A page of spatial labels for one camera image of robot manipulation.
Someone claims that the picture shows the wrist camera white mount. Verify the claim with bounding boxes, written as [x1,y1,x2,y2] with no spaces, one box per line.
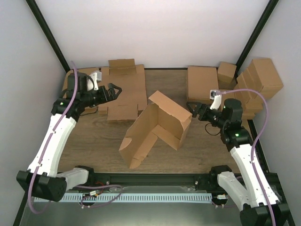
[210,89,222,110]
[87,71,102,91]

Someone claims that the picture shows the middle folded box right stack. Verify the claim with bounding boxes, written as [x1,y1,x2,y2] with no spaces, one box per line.
[237,69,263,105]

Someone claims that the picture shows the light blue slotted cable duct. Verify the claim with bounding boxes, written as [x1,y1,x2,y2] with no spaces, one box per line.
[34,193,213,203]

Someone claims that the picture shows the folded box stack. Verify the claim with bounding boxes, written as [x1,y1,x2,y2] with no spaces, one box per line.
[234,91,263,120]
[247,58,283,100]
[237,69,263,105]

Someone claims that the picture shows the top folded box right stack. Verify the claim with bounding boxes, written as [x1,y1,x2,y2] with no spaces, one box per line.
[247,58,283,100]

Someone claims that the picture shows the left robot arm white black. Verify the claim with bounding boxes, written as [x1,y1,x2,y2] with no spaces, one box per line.
[16,71,122,202]

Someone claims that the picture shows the stack of flat cardboard blanks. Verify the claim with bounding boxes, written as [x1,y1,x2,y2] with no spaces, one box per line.
[78,59,147,121]

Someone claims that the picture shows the small folded box at back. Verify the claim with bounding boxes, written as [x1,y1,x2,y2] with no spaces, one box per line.
[217,62,237,84]

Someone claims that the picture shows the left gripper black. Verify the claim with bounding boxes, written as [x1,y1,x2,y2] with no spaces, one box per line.
[81,84,122,107]

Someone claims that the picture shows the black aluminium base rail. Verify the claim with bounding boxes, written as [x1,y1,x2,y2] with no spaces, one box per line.
[84,173,221,191]

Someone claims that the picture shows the large folded cardboard box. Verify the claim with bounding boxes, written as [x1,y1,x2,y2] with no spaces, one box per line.
[186,66,219,105]

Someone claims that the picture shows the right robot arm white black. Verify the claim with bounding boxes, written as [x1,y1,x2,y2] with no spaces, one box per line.
[186,98,290,226]

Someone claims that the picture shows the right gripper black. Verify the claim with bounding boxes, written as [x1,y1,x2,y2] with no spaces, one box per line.
[186,102,227,129]

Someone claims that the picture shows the lower folded box right stack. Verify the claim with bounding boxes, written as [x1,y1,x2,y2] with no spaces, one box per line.
[234,91,263,120]

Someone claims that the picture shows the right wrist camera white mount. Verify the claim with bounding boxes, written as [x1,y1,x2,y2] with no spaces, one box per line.
[210,89,222,110]

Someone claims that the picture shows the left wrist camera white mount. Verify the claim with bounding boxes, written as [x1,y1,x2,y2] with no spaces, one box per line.
[87,71,102,91]

